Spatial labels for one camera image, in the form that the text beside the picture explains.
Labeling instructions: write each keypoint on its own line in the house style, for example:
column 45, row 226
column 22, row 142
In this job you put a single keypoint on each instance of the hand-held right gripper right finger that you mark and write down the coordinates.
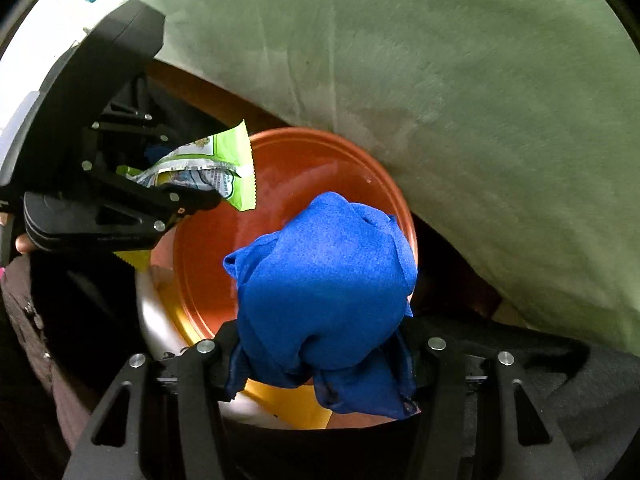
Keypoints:
column 440, row 375

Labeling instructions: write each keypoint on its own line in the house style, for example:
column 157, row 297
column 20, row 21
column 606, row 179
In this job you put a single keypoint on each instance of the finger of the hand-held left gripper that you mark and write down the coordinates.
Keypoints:
column 130, row 122
column 150, row 200

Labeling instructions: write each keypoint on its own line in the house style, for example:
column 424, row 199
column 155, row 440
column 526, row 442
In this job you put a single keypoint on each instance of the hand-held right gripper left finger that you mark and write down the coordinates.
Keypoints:
column 200, row 375

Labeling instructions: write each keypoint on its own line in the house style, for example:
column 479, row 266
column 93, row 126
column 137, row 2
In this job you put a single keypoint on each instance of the green snack wrapper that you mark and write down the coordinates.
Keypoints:
column 220, row 160

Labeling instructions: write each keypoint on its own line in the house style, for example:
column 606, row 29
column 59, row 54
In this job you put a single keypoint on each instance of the orange trash bin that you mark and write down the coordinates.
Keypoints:
column 280, row 180

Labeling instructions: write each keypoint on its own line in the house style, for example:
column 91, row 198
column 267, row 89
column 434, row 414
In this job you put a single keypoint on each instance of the blue cloth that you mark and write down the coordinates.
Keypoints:
column 320, row 285

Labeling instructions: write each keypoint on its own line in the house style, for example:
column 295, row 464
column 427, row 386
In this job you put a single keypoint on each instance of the person's left hand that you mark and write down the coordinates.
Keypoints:
column 24, row 244

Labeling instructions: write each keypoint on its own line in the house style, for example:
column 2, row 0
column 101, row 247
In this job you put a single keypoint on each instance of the dark brown cloth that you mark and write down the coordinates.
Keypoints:
column 60, row 350

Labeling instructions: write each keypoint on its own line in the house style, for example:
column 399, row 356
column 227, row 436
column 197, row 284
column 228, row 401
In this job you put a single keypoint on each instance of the green bed blanket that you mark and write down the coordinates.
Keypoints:
column 450, row 110

